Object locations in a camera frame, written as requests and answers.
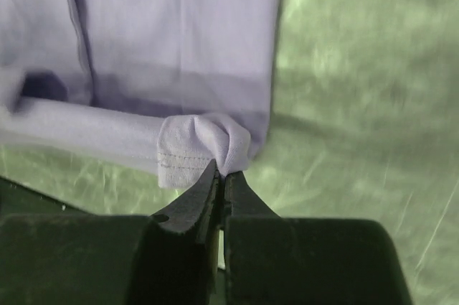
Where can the purple t shirt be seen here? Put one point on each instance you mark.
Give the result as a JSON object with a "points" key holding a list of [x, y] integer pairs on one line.
{"points": [[165, 86]]}

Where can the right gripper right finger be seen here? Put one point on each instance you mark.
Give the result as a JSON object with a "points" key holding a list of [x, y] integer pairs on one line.
{"points": [[242, 206]]}

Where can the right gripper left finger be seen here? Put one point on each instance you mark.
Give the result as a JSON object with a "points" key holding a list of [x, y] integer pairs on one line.
{"points": [[191, 210]]}

